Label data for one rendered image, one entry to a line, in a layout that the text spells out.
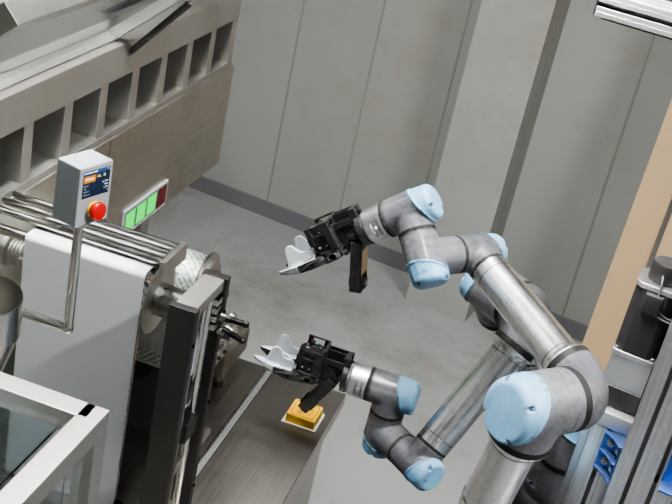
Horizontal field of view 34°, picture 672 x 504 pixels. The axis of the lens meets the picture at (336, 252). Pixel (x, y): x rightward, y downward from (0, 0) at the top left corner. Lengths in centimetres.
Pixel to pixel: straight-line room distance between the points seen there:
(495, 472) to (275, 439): 71
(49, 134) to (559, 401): 114
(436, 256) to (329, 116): 336
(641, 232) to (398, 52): 148
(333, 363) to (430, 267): 40
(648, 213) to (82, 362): 281
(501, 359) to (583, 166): 279
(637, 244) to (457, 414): 225
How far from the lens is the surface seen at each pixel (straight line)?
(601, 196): 507
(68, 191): 171
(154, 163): 281
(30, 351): 218
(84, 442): 131
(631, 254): 449
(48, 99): 223
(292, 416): 260
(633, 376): 228
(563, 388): 191
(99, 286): 204
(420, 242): 212
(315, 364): 239
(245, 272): 515
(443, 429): 234
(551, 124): 505
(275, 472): 245
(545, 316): 208
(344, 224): 220
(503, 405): 190
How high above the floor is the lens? 238
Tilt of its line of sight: 26 degrees down
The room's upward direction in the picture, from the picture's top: 12 degrees clockwise
